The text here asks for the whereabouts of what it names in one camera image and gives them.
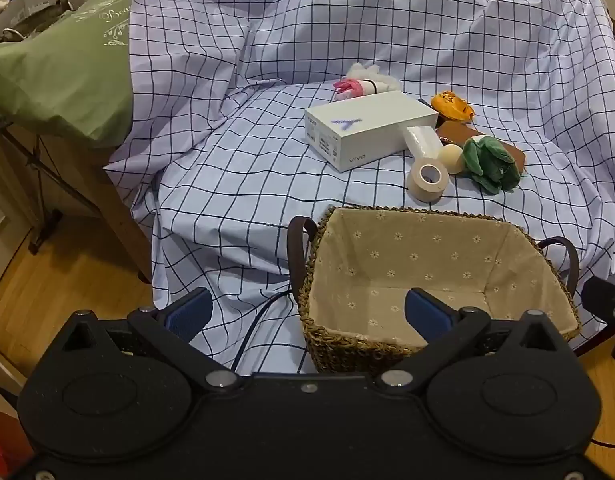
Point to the pink and white plush toy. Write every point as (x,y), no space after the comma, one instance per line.
(350,88)

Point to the white checked bed sheet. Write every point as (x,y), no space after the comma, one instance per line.
(287,60)

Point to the green embroidered pillow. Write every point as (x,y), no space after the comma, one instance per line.
(52,75)

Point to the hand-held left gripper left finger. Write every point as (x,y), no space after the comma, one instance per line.
(190,312)

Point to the wooden furniture frame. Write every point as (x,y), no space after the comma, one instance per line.
(102,200)

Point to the white fluffy plush toy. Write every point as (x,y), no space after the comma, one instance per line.
(385,81)

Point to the brown leather wallet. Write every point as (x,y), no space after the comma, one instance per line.
(457,131)

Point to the woven basket with fabric lining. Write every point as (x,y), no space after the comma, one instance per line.
(412,260)

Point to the grey cardboard box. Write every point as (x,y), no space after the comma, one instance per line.
(37,5)

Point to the green plush toy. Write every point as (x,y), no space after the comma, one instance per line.
(487,160)

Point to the orange plush toy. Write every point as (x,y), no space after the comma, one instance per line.
(452,105)

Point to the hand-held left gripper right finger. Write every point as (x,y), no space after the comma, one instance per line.
(427,320)

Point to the white tissue pack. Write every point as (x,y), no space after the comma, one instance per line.
(422,141)

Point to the white rectangular carton box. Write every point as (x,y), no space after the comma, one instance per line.
(362,125)

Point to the beige tape roll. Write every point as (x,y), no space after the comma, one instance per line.
(415,183)

